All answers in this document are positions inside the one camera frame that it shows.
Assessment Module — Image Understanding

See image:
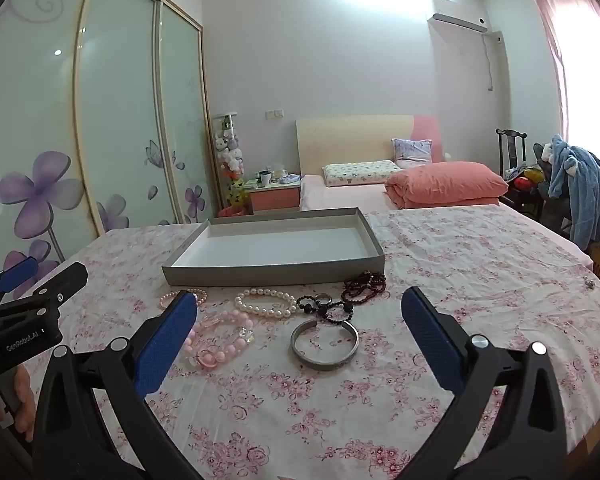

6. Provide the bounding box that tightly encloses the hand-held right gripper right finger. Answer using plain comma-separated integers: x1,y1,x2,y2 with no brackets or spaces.
401,286,581,480

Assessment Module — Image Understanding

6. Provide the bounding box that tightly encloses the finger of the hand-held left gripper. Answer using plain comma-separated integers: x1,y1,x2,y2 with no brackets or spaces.
0,261,90,319
0,255,39,307

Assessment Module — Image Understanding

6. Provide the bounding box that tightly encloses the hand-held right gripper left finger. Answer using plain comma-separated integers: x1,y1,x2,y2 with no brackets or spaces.
32,289,216,480

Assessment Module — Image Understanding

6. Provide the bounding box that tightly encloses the large pink bead bracelet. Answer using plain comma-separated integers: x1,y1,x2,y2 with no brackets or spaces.
180,310,256,368

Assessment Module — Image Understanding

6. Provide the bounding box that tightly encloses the small pink bead bracelet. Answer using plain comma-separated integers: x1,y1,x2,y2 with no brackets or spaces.
161,288,208,311

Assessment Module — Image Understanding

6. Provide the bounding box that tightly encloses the dark red bead bracelet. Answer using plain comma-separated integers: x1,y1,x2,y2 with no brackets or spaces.
342,270,388,301

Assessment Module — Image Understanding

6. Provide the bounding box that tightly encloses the silver bangle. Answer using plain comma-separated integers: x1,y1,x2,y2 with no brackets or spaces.
290,317,361,372

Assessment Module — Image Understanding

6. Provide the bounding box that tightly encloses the black bead bracelet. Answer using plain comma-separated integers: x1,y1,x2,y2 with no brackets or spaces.
296,295,356,325

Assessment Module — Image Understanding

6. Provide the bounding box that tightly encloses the grey shallow tray box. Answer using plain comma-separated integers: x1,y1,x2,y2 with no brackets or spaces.
161,207,386,287

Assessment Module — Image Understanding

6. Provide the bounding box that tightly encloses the person's left hand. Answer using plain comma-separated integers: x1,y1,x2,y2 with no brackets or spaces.
0,364,37,443

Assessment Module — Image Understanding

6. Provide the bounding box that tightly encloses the folded orange quilt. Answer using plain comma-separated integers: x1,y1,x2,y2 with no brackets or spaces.
384,161,510,210

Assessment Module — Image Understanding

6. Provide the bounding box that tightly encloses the pink bed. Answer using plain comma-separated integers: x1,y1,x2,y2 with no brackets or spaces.
299,174,503,212

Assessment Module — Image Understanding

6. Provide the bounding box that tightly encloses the pink and beige nightstand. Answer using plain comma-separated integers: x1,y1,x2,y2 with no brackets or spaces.
242,180,302,216

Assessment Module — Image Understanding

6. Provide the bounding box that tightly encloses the flower print sliding wardrobe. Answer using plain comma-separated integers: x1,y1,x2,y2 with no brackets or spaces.
0,0,221,281

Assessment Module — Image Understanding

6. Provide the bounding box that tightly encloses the black office chair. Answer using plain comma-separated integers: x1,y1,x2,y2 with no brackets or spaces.
532,142,581,231

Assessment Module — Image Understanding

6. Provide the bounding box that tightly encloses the floral print pillow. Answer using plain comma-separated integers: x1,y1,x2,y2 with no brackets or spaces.
322,159,403,187

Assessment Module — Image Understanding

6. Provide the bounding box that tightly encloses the red and yellow toy bundle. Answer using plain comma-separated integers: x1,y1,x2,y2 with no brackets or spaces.
505,165,548,192

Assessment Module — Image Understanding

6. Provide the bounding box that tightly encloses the purple pillow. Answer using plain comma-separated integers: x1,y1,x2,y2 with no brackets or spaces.
391,138,433,170

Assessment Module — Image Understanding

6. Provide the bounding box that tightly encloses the plush toy display tube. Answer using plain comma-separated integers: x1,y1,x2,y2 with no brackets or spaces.
212,111,246,211

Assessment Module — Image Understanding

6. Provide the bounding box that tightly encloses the dark wooden chair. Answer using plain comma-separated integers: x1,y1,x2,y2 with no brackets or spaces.
495,128,546,221

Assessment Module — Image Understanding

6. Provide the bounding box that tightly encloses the blue fleece robe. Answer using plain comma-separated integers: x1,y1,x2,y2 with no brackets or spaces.
547,134,600,253

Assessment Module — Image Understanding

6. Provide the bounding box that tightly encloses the beige and pink headboard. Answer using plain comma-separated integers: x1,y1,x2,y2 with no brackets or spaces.
295,114,443,181

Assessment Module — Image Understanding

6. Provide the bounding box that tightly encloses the white air conditioner pipe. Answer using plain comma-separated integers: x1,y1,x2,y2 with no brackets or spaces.
482,32,508,93

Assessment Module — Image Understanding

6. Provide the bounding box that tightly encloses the white air conditioner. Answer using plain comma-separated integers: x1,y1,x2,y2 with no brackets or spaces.
426,0,487,33

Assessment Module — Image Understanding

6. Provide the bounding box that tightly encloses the pink curtain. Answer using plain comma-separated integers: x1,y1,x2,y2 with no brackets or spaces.
527,0,600,221

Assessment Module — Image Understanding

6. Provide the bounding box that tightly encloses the white pearl bracelet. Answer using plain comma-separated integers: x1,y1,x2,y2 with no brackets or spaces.
234,287,297,320

